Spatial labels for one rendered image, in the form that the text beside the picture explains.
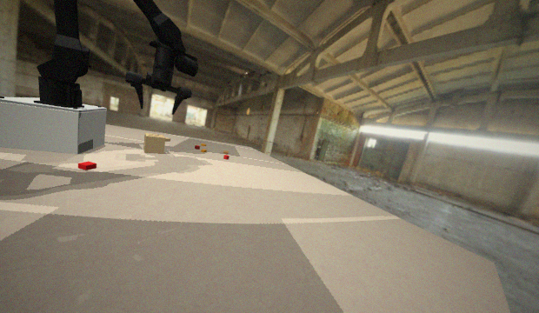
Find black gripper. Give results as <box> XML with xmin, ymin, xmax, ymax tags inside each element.
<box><xmin>125</xmin><ymin>61</ymin><xmax>192</xmax><ymax>115</ymax></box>

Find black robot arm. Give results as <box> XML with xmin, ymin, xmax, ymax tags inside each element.
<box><xmin>34</xmin><ymin>0</ymin><xmax>199</xmax><ymax>108</ymax></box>

